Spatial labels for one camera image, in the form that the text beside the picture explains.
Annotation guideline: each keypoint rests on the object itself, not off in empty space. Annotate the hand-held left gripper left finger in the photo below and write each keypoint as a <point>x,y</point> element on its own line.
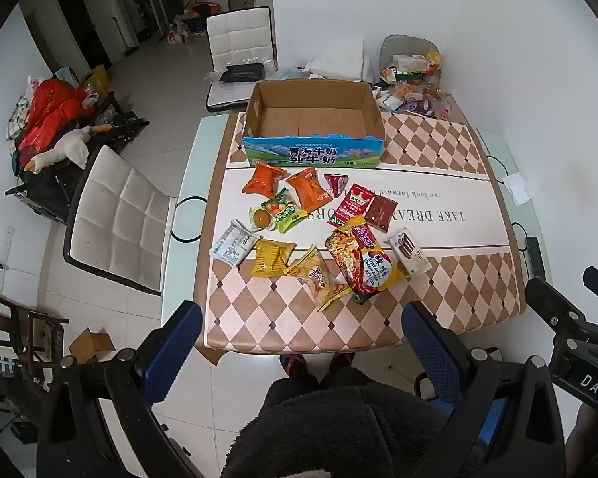
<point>174,348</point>

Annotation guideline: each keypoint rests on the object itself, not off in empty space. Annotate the black bag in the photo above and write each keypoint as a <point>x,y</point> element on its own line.
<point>241,73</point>

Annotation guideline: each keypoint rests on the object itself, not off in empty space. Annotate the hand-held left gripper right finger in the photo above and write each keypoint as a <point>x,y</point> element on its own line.
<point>428,343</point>

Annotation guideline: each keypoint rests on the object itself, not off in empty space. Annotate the pile of bags on floor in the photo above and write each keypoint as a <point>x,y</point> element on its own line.
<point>194,17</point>

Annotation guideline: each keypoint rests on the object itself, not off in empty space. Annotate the dark red snack packet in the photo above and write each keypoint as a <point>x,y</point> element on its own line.
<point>380,213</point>

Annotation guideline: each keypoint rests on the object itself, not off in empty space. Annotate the white padded chair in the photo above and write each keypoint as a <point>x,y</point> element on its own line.
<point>239,40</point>
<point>122,219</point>

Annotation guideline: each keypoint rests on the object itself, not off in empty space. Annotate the person's right forearm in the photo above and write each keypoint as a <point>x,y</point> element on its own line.
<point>595,438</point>

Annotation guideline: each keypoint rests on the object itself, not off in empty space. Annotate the person's right foot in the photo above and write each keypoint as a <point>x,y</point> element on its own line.
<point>341,359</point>

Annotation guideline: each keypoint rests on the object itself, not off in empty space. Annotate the packed braised egg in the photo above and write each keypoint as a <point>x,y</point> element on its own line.
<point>261,219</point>

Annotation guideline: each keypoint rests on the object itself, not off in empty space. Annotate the brown checkered tablecloth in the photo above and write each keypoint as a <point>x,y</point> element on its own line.
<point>259,318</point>

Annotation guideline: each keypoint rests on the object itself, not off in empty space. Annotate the white snack packet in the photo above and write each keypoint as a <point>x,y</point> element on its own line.
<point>233,243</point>

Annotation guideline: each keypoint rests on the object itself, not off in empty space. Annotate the red plastic bag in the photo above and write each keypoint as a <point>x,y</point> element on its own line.
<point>50,109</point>

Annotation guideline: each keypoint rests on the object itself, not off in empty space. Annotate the black folding rack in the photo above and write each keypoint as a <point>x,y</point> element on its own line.
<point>45,189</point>

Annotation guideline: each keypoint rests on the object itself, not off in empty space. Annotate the red triangular snack packet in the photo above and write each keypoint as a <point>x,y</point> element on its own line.
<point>336,183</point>

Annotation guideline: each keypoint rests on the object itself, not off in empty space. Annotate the orange snack packet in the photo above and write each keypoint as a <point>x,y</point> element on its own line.
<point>265,179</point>
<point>307,188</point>

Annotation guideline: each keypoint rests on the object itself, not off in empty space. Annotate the person's foot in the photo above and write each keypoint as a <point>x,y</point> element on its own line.
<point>294,362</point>
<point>341,359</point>

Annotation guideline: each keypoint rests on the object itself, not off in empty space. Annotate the small yellow snack packet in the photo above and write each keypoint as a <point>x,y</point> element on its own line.
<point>271,258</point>

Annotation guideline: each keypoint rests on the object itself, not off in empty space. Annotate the red yellow instant noodle packet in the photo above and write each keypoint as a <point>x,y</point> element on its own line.
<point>361,264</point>

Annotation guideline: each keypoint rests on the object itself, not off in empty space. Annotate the green fruit gum packet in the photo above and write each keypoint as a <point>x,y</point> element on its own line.
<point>285,211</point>

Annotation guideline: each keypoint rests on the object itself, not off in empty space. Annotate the large yellow chip packet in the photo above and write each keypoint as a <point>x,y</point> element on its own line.
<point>316,276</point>

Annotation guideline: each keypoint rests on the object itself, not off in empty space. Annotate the small cardboard box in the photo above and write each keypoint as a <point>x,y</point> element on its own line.
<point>87,346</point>

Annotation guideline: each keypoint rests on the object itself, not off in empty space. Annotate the pile of snack packets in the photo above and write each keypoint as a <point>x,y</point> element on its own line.
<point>411,87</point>

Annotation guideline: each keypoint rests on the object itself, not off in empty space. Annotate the white paper tissue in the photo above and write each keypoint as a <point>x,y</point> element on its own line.
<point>516,188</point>

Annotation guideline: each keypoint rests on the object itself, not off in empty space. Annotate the grey chair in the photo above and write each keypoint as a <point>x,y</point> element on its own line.
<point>403,45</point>

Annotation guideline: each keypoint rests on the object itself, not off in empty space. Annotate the white wafer stick packet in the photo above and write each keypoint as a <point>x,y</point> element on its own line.
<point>408,253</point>

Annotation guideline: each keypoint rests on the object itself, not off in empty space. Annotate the yellow bag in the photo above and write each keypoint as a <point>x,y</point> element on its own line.
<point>97,78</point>

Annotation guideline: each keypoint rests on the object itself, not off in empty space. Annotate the person's left foot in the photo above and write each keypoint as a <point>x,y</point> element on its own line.
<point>294,362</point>

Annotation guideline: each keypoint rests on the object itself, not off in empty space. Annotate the cardboard box blue print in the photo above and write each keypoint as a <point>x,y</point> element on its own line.
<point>309,154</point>

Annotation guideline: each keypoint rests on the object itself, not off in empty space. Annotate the white goose plush toy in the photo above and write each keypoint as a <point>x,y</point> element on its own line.
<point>67,149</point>

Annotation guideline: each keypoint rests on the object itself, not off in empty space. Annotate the dark wooden chair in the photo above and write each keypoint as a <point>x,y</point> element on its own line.
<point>22,328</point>

